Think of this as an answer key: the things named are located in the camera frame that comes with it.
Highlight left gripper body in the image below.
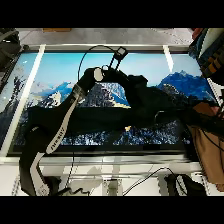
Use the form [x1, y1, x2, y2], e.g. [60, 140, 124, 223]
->
[101, 67, 132, 87]

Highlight black pants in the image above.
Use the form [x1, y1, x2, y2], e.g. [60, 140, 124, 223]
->
[25, 74, 190, 138]

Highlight heap of clothes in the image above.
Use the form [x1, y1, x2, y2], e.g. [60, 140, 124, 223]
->
[187, 28, 224, 88]

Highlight brown garment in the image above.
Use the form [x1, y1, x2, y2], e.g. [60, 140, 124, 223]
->
[186, 101, 224, 193]

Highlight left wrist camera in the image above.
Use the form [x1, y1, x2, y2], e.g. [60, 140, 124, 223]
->
[107, 46, 129, 73]

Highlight black cable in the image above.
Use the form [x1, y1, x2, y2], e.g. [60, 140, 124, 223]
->
[122, 166, 180, 197]
[57, 187, 92, 197]
[77, 44, 118, 83]

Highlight silver frame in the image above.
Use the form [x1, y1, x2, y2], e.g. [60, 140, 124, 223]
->
[0, 43, 224, 197]

